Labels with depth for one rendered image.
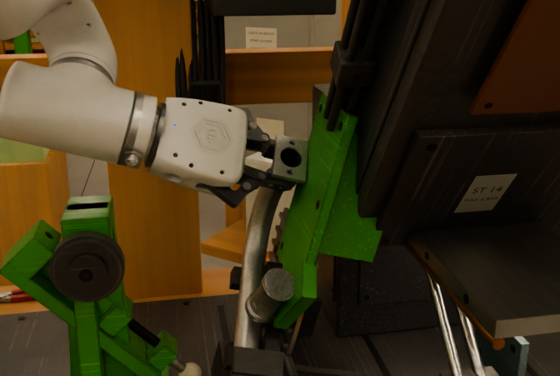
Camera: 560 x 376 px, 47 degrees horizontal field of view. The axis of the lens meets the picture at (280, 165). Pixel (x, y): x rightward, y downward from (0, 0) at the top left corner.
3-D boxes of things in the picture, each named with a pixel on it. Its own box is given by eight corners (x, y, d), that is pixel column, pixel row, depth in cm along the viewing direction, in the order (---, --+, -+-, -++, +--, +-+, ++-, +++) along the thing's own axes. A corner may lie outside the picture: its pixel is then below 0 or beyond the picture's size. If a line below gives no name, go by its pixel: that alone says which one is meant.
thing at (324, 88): (527, 319, 99) (557, 100, 88) (335, 340, 93) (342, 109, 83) (472, 266, 116) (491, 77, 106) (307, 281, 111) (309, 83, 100)
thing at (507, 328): (655, 333, 59) (661, 303, 58) (491, 351, 56) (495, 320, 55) (463, 189, 95) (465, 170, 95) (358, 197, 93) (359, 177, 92)
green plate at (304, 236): (363, 307, 73) (421, 130, 68) (294, 296, 71) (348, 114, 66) (336, 262, 84) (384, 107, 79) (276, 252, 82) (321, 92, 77)
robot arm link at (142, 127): (125, 146, 67) (153, 152, 68) (139, 77, 71) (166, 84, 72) (112, 180, 74) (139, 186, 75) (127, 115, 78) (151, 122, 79)
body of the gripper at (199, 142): (143, 156, 67) (245, 180, 71) (158, 77, 72) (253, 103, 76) (131, 186, 74) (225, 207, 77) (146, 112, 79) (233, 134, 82)
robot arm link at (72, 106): (124, 122, 79) (112, 179, 73) (10, 92, 75) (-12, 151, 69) (139, 71, 73) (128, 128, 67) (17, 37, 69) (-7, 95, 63)
